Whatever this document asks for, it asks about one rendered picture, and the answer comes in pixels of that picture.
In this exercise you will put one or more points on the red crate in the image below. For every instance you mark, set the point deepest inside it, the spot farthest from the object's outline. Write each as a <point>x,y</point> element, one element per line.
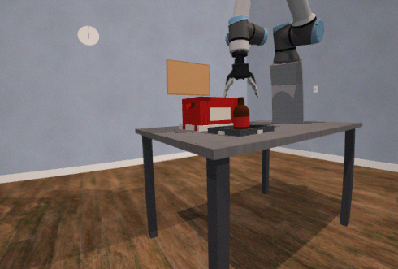
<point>208,110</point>

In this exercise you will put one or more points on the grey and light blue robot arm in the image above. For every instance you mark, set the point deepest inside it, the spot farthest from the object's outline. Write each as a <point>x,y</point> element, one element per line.
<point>305,29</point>

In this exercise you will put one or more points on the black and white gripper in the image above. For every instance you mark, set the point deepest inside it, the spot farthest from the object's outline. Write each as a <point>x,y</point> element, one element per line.
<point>240,70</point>

